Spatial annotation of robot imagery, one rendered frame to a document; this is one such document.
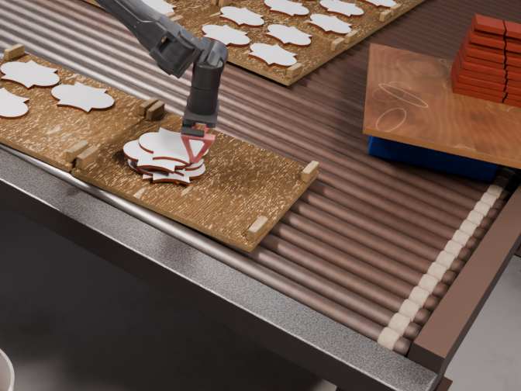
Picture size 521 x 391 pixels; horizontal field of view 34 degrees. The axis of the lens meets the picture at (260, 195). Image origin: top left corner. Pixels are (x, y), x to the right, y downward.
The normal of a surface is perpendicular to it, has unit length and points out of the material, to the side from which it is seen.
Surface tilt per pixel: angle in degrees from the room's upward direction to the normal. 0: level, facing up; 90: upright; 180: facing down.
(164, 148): 0
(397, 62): 0
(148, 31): 88
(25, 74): 0
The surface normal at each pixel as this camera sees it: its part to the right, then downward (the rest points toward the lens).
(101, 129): 0.18, -0.83
